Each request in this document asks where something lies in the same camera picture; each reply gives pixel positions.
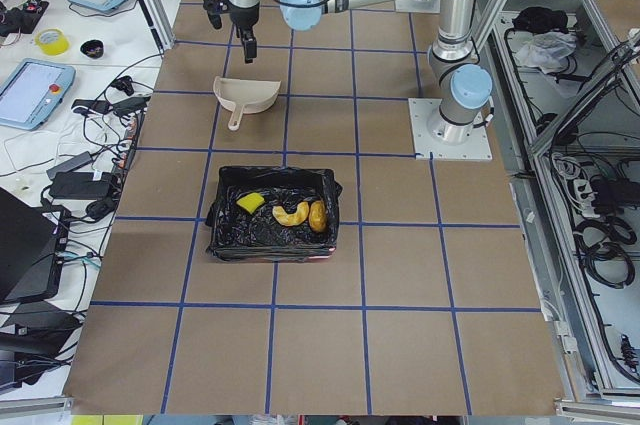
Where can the black gripper with dustpan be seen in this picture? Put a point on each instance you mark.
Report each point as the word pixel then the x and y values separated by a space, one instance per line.
pixel 244 17

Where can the beige plastic dustpan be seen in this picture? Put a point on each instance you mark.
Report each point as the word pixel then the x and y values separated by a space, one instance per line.
pixel 241 97

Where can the yellow-brown potato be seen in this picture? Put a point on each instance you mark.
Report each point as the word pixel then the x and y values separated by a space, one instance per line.
pixel 317 218

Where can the bin with black trash bag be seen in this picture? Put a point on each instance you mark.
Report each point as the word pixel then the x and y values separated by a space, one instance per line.
pixel 237 235

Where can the yellow tape roll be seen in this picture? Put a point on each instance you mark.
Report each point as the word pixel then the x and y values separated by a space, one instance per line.
pixel 52 42

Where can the blue teach pendant near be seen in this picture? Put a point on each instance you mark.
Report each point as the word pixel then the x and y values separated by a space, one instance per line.
pixel 33 91

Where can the black power adapter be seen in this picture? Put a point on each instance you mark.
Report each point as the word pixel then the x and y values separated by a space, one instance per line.
pixel 82 185

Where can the black laptop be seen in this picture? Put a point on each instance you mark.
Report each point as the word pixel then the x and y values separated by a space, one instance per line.
pixel 32 242

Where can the black power strip with cables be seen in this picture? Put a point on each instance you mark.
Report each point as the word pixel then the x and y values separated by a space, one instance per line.
pixel 111 123

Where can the dustpan arm base plate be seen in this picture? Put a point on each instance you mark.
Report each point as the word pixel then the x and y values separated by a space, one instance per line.
pixel 435 138

